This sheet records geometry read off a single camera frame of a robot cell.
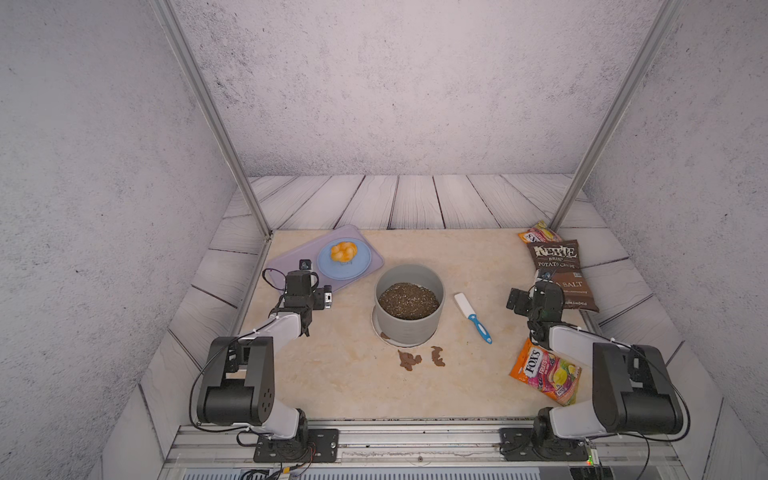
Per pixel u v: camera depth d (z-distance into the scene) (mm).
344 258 1098
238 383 443
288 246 1188
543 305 712
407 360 866
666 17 709
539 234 1152
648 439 439
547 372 826
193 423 433
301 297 719
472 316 936
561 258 1074
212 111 870
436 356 885
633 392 435
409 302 900
